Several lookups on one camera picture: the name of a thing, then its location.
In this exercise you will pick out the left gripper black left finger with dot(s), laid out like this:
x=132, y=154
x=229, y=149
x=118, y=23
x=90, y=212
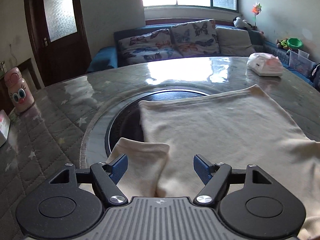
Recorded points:
x=72, y=201

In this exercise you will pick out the green bowl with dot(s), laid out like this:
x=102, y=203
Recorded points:
x=294, y=43

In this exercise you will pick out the white pink tissue pack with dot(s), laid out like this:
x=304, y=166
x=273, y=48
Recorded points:
x=264, y=64

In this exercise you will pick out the clear plastic storage box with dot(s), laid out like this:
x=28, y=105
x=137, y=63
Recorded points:
x=300, y=64

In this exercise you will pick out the plain beige cushion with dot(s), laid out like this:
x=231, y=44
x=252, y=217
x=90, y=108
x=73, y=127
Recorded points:
x=234, y=42

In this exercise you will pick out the black white plush toy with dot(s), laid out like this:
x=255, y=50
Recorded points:
x=241, y=24

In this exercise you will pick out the pink cartoon bottle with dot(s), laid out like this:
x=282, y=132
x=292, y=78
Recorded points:
x=18, y=90

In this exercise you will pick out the grey quilted table cover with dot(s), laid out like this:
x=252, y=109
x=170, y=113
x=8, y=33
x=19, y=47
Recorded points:
x=50, y=133

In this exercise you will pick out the white box on table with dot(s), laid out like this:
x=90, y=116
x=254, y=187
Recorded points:
x=4, y=127

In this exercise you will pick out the left butterfly cushion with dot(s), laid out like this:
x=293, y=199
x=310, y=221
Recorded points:
x=154, y=46

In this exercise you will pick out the cream beige garment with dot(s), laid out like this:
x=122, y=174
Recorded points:
x=236, y=128

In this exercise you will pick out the right butterfly cushion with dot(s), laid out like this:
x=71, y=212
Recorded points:
x=197, y=38

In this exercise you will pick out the colourful pinwheel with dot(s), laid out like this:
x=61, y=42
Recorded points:
x=256, y=10

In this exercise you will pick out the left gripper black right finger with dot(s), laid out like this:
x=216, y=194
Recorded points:
x=249, y=202

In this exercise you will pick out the dark wooden door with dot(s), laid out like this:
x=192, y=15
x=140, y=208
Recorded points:
x=58, y=39

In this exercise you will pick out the butterfly cushion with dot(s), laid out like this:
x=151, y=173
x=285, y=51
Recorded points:
x=154, y=46
x=197, y=38

